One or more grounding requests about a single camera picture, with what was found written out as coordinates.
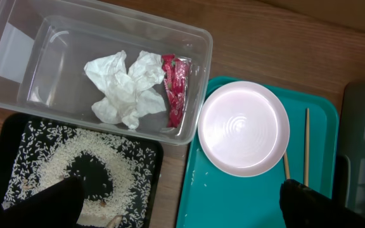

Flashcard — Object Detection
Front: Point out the grey dishwasher rack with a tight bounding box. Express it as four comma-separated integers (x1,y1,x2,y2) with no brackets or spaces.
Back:
333,80,365,218

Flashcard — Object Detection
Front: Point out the wooden chopstick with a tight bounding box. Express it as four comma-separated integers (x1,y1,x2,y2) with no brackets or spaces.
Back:
304,108,310,187
283,151,290,179

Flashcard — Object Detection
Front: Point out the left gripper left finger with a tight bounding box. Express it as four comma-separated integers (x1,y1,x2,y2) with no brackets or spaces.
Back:
0,177,84,227

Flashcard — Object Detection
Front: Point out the black tray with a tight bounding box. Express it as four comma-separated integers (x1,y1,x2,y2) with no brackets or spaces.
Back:
0,113,164,228

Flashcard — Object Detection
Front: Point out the large white plate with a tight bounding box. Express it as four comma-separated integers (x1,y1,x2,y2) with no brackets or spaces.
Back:
198,81,290,177

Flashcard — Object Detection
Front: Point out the pile of rice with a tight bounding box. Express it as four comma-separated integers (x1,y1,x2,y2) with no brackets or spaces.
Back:
1,120,157,227

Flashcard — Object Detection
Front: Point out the clear plastic bin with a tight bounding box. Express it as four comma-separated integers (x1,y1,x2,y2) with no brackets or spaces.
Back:
0,1,213,144

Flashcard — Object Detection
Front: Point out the teal serving tray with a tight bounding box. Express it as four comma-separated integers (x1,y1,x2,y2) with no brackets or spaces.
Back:
177,77,339,228

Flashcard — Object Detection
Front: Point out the red wrapper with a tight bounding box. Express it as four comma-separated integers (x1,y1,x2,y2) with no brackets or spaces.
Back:
161,54,191,128

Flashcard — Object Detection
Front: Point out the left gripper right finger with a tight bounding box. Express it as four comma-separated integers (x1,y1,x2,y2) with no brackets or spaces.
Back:
279,179,365,228

